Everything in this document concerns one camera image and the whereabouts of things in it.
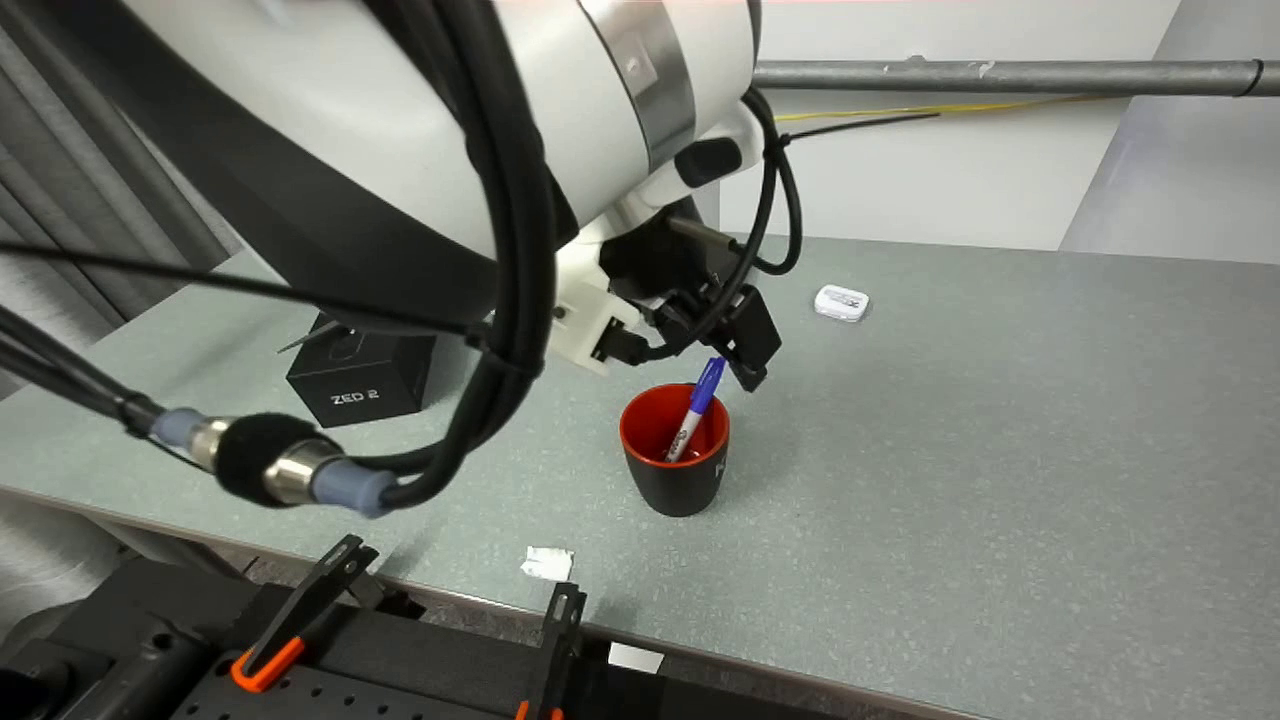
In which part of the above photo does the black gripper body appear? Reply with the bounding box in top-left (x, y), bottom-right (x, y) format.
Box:
top-left (591, 216), bottom-right (771, 366)

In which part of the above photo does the blue and white marker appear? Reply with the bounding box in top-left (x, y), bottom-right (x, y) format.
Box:
top-left (663, 358), bottom-right (723, 464)

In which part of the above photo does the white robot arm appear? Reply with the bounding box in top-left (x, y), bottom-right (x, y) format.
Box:
top-left (36, 0), bottom-right (777, 366)

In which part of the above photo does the black cup with red interior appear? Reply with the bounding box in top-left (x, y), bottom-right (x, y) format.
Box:
top-left (618, 386), bottom-right (732, 515)

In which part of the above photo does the grey metal pole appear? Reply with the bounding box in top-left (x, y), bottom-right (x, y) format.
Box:
top-left (758, 61), bottom-right (1280, 98)

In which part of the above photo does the white tape piece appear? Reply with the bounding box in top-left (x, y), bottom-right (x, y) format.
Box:
top-left (520, 550), bottom-right (571, 582)

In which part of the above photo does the white label sticker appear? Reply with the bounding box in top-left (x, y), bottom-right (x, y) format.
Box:
top-left (609, 645), bottom-right (663, 678)

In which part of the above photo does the black box on table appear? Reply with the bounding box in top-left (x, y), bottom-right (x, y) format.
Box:
top-left (286, 315), bottom-right (438, 430)

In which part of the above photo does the black orange clamp right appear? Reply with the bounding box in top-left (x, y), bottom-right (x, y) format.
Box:
top-left (511, 582), bottom-right (587, 720)

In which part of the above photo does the black orange clamp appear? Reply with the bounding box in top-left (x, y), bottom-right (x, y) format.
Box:
top-left (511, 582), bottom-right (587, 720)
top-left (230, 536), bottom-right (375, 696)

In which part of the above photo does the black orange clamp left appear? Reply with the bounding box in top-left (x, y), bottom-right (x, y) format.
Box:
top-left (230, 536), bottom-right (375, 696)

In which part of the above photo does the black cable bundle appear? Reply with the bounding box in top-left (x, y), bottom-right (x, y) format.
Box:
top-left (0, 0), bottom-right (809, 519)

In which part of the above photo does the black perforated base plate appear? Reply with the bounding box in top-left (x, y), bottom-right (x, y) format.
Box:
top-left (0, 560), bottom-right (771, 720)

